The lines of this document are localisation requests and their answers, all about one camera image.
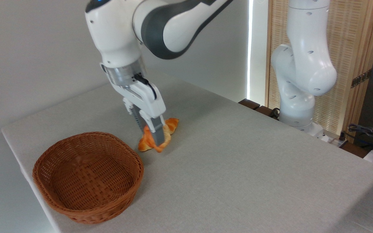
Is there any dark metal screen hinge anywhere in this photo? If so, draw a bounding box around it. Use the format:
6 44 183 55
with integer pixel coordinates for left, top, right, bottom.
351 69 372 88

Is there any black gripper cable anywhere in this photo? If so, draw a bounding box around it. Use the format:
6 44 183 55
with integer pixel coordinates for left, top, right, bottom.
134 73 157 100

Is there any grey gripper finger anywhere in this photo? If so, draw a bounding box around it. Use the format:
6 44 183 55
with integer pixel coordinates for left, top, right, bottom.
123 97 148 133
139 110 167 147

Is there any brown woven wicker basket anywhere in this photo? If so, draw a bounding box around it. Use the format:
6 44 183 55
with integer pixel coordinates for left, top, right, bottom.
32 132 144 225

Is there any long braided bread loaf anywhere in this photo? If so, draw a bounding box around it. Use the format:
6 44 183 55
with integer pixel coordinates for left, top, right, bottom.
138 117 179 152

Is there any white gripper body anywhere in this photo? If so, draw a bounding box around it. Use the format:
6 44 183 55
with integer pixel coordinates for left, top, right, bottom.
114 79 167 119

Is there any grey tablecloth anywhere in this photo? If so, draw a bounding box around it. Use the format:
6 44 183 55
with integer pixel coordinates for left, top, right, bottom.
1 69 373 233

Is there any small golden bread roll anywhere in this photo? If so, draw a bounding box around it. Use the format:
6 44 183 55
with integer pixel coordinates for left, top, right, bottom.
143 124 172 153

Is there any black cable bundle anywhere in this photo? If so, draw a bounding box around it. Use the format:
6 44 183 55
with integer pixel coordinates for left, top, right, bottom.
348 120 373 153

